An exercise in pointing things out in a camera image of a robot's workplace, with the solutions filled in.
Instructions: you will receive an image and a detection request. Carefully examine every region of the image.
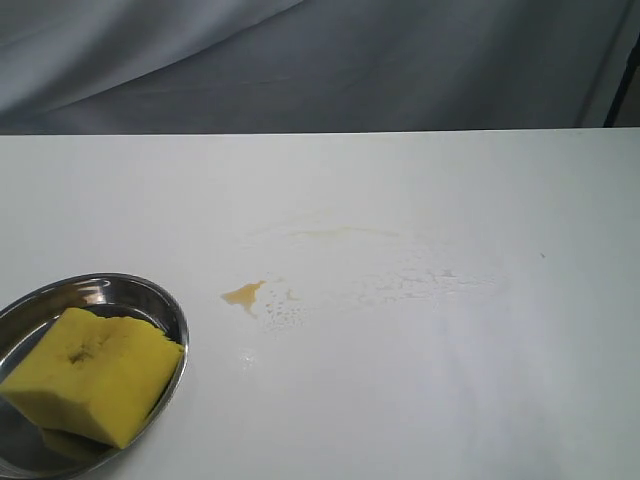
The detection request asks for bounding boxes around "yellow sponge block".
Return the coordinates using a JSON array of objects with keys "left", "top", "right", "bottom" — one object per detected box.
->
[{"left": 1, "top": 307, "right": 184, "bottom": 449}]

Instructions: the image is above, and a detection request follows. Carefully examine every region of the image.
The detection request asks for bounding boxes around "brown liquid spill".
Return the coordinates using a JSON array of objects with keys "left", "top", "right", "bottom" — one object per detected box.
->
[{"left": 221, "top": 280, "right": 265, "bottom": 317}]

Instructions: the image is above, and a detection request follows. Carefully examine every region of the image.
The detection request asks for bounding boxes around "black light stand pole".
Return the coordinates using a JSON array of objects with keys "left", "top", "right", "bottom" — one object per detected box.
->
[{"left": 603, "top": 21, "right": 639, "bottom": 128}]

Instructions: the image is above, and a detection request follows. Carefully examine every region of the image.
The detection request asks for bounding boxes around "round steel bowl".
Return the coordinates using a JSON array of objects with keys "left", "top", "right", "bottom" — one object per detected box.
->
[{"left": 1, "top": 273, "right": 189, "bottom": 479}]

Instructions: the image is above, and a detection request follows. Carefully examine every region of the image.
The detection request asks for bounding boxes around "grey backdrop cloth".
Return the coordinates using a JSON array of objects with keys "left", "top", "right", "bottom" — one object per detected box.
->
[{"left": 1, "top": 1, "right": 639, "bottom": 135}]

